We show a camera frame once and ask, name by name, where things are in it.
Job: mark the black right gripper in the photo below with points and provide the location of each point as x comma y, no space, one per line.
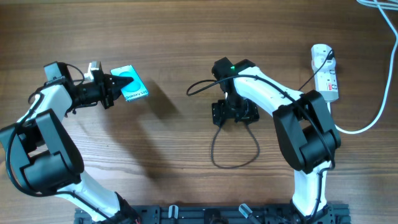
219,112

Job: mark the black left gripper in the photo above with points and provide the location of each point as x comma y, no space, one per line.
110,90

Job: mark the blue screen smartphone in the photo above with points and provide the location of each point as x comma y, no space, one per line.
135,89

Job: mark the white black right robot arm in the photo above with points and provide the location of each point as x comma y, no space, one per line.
304,127

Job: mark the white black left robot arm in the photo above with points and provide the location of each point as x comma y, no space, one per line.
41,158

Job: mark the white charger adapter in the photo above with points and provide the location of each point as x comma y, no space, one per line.
323,58

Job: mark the white power strip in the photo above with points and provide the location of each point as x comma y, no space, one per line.
326,81

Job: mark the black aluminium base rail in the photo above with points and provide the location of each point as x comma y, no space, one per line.
270,213

